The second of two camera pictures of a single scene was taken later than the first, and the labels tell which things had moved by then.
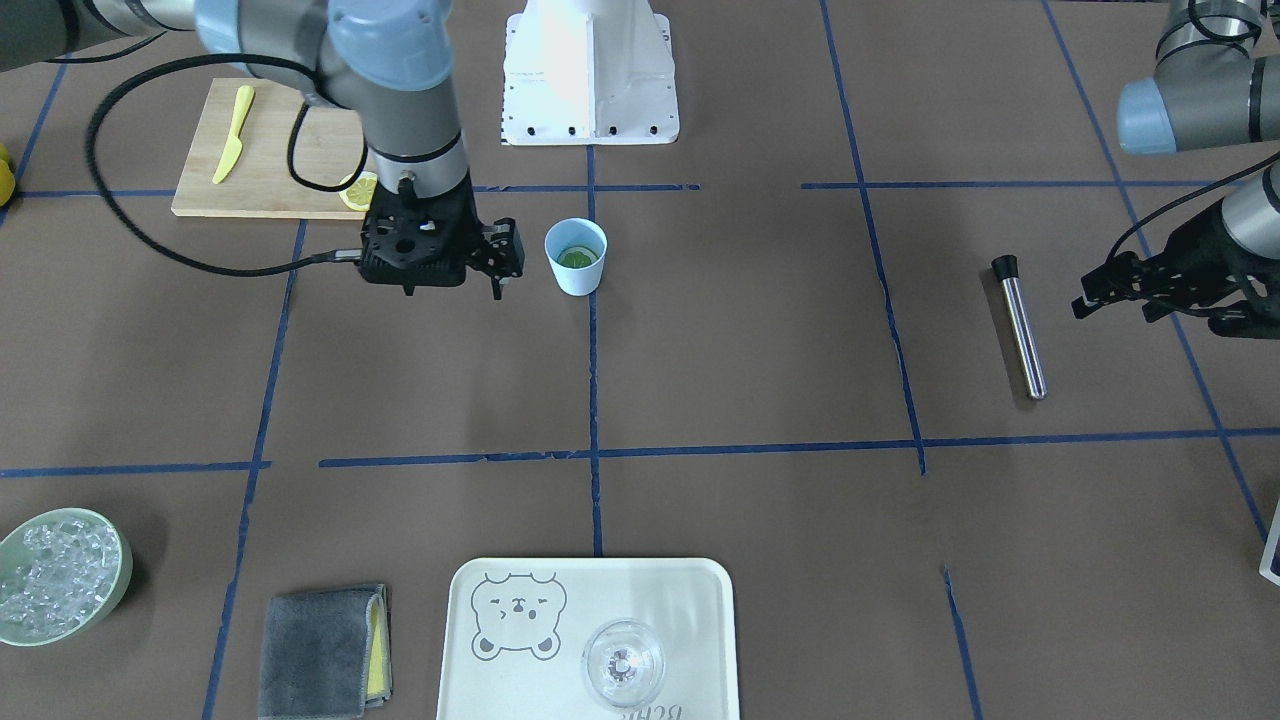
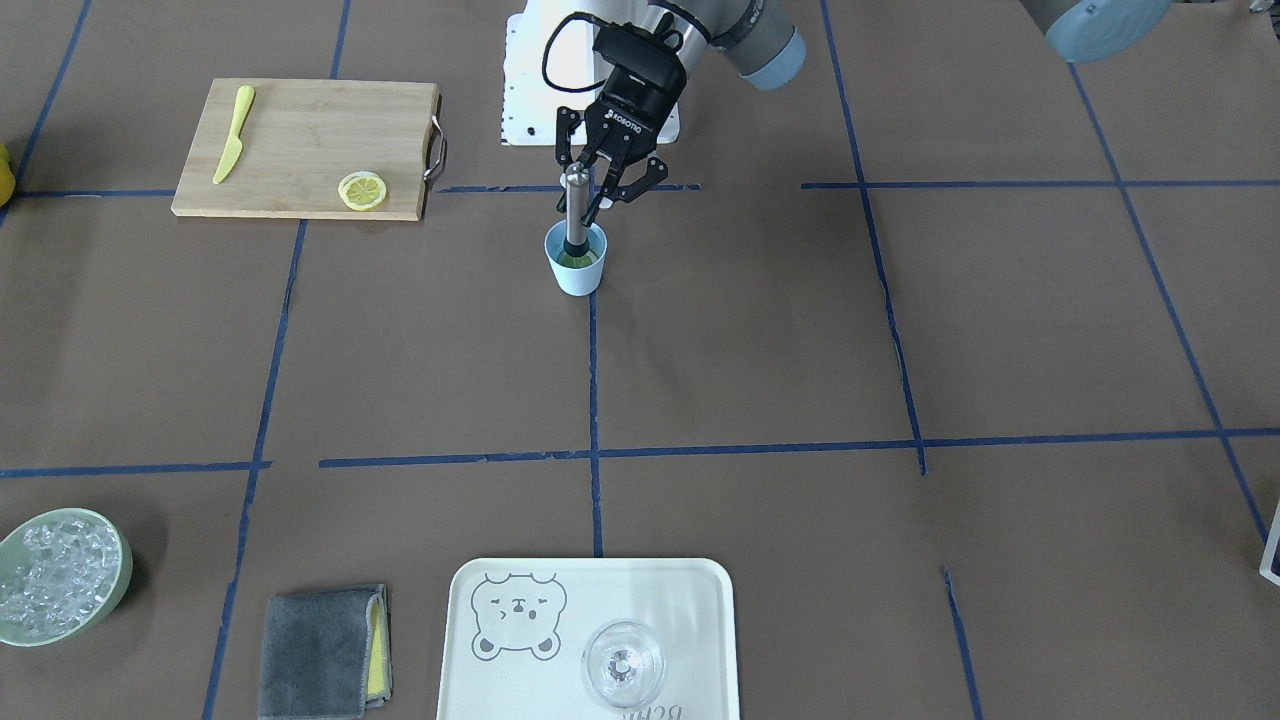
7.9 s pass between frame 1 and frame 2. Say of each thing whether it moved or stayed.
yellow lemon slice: stayed
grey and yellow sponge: stayed
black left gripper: moved
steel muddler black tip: moved
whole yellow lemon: stayed
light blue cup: stayed
